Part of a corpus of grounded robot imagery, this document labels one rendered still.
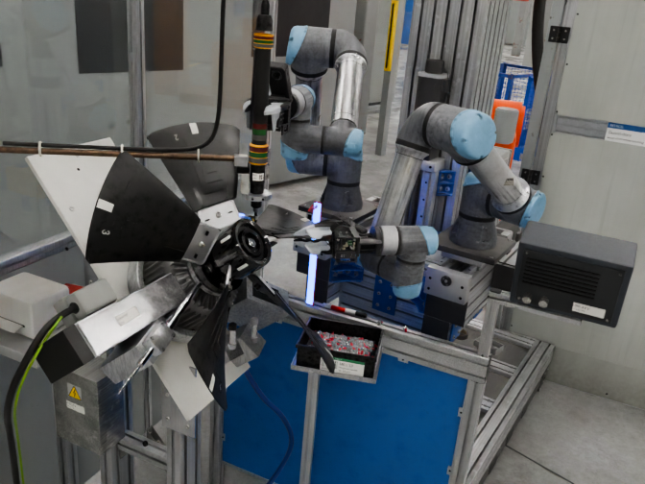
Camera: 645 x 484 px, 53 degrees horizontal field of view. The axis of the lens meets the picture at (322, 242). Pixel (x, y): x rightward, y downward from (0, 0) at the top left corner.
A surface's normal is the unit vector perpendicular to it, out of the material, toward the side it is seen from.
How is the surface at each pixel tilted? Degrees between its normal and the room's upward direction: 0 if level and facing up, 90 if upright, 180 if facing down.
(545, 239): 15
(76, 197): 50
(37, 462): 90
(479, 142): 85
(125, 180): 72
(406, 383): 90
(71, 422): 90
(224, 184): 38
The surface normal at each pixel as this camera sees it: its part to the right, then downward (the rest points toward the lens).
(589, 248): -0.04, -0.82
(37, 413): 0.90, 0.22
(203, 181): 0.08, -0.37
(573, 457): 0.08, -0.93
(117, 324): 0.74, -0.42
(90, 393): -0.43, 0.30
